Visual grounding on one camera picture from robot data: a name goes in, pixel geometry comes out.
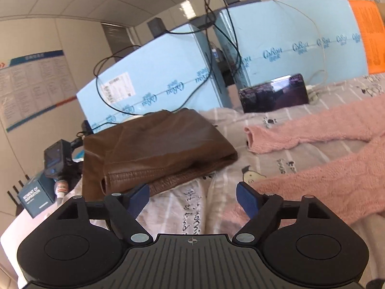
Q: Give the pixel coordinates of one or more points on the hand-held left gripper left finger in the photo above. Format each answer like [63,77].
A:
[139,199]

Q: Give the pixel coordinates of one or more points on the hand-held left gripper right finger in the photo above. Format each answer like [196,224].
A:
[246,200]

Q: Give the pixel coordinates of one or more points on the pink knit sweater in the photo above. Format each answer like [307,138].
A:
[315,180]

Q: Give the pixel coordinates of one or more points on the white garment with black script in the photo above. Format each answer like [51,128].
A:
[177,210]

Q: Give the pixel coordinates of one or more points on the brown leather jacket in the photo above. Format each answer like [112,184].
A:
[156,144]

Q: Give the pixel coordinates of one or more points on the grey striped cartoon bedsheet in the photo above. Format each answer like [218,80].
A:
[228,126]

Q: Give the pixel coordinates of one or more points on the small white bottle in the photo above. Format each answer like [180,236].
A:
[61,189]

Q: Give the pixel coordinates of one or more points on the dark blue cardboard box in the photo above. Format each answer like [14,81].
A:
[34,195]

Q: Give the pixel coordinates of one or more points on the black smartphone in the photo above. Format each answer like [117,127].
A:
[270,93]

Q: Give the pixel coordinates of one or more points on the black router with antennas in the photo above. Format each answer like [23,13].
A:
[17,206]

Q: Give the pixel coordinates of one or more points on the white charger plug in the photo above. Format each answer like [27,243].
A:
[312,94]

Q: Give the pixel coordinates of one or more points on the blue foam board with label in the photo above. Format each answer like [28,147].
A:
[168,63]

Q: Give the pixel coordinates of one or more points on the grey window blind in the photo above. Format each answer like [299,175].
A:
[115,39]

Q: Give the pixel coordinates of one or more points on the square black box device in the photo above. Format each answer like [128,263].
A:
[158,27]

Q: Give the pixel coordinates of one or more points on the long blue foam board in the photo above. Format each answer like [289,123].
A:
[285,27]

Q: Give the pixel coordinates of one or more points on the flat black power adapter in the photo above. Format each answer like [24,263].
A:
[204,21]

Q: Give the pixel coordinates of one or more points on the orange foam board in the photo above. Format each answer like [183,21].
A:
[370,36]

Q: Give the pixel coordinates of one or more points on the black camera on stand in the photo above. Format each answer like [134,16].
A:
[55,159]

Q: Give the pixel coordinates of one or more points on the wall poster with text tables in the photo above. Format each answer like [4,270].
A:
[30,87]

